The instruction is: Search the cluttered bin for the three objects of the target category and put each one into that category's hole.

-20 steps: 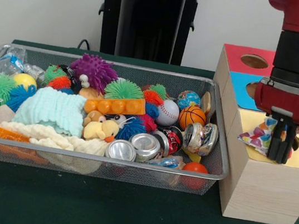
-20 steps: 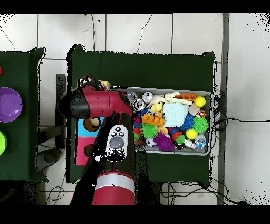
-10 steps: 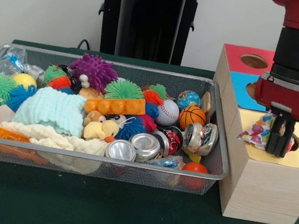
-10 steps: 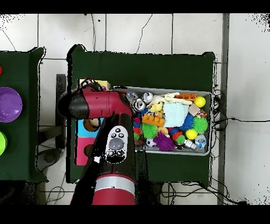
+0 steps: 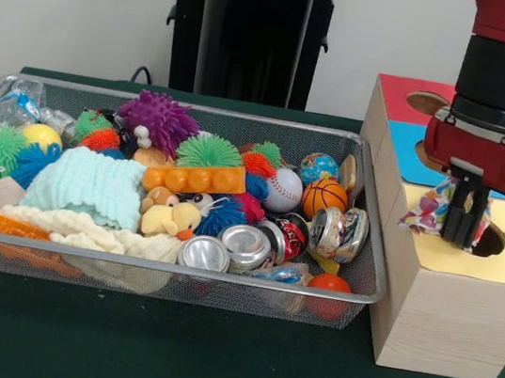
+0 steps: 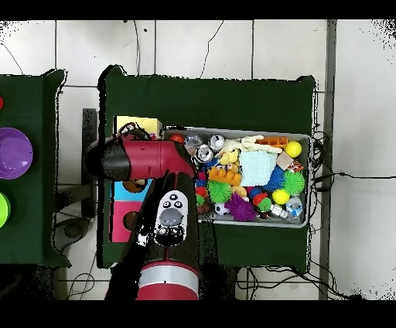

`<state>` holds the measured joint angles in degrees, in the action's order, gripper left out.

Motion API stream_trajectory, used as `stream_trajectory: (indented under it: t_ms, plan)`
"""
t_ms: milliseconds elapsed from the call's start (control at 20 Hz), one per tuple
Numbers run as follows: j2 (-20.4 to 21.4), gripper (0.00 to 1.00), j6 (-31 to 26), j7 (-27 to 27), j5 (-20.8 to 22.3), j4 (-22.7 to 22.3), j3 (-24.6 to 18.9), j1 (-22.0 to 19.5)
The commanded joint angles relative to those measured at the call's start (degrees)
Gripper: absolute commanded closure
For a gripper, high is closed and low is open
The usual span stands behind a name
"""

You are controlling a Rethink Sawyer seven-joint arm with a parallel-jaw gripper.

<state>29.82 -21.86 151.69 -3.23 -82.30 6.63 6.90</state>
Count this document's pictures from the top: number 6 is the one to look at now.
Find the green round item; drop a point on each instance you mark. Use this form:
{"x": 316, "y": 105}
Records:
{"x": 3, "y": 210}

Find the small red round item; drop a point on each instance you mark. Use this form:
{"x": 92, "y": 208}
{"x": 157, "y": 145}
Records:
{"x": 1, "y": 102}

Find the red-orange ball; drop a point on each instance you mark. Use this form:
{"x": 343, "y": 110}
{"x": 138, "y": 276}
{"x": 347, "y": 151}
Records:
{"x": 178, "y": 138}

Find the dark grey rounded base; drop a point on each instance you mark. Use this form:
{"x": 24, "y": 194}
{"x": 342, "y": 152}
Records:
{"x": 72, "y": 230}

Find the bright green spiky ball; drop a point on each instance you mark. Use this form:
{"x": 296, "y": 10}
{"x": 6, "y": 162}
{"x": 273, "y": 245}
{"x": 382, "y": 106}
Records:
{"x": 219, "y": 192}

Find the mint green cloth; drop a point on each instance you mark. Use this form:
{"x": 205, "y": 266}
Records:
{"x": 256, "y": 168}

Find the blue spiky ball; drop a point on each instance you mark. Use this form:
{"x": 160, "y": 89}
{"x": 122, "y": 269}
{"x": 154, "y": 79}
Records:
{"x": 275, "y": 179}

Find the yellow plush duck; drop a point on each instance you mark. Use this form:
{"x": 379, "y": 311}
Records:
{"x": 228, "y": 157}

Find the orange toy building brick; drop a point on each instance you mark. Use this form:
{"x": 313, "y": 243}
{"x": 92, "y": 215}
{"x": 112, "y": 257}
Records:
{"x": 224, "y": 175}

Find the wooden box with three holes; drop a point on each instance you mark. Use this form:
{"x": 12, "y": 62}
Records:
{"x": 148, "y": 122}

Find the dark green table cloth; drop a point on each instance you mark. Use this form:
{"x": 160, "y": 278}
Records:
{"x": 216, "y": 102}

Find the green cloth side table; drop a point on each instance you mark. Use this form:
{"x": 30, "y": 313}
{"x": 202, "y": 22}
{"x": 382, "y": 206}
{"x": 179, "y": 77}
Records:
{"x": 31, "y": 241}

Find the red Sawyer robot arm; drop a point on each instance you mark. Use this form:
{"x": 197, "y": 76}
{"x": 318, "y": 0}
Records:
{"x": 148, "y": 161}

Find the purple spiky toy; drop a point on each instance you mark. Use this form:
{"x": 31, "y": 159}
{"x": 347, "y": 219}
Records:
{"x": 240, "y": 209}

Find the purple plastic bowl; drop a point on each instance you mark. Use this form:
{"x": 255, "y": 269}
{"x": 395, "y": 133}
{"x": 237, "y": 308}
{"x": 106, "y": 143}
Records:
{"x": 14, "y": 153}

